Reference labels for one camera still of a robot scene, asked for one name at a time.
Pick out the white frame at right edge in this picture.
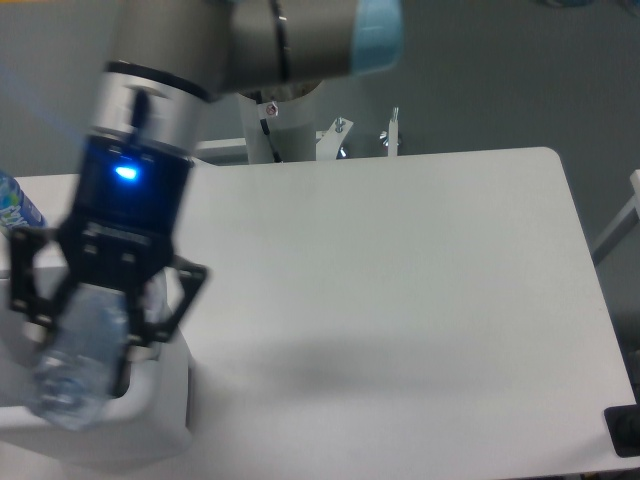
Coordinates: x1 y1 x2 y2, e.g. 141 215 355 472
591 169 639 266

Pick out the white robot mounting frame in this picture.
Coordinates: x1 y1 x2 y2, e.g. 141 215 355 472
194 92 405 166

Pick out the black device at table edge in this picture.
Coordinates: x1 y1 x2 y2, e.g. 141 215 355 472
604 404 639 458

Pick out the clear crushed plastic water bottle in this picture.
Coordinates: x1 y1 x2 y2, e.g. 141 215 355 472
26 286 128 431

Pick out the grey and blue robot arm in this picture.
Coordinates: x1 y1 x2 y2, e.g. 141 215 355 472
9 1 403 396

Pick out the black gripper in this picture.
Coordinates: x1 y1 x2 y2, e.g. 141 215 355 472
8 135 208 397

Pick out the white plastic trash can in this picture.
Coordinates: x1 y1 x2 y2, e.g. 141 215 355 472
1 280 191 468

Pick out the blue labelled bottle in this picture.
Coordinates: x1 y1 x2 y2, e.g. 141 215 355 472
1 171 48 239

